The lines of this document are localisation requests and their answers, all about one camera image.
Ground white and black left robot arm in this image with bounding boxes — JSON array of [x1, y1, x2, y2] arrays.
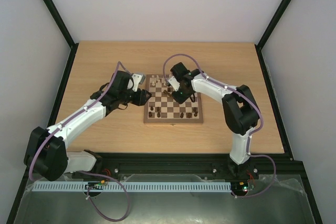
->
[[24, 70, 151, 181]]

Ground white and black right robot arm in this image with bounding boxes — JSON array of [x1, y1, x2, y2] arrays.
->
[[167, 62, 263, 178]]

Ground wooden chessboard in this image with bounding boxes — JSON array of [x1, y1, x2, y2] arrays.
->
[[143, 74, 203, 124]]

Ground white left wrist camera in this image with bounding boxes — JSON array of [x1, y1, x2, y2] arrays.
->
[[128, 73, 146, 91]]

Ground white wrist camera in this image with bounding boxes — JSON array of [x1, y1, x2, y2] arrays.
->
[[128, 73, 146, 91], [165, 76, 180, 91]]

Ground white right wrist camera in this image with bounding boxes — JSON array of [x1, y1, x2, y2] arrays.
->
[[165, 76, 180, 91]]

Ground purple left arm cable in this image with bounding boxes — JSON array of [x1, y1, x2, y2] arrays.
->
[[30, 61, 131, 221]]

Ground black aluminium frame rail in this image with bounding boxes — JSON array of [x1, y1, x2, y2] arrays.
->
[[26, 153, 305, 180]]

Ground light blue slotted cable duct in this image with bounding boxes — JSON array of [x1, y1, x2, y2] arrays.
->
[[32, 182, 231, 193]]

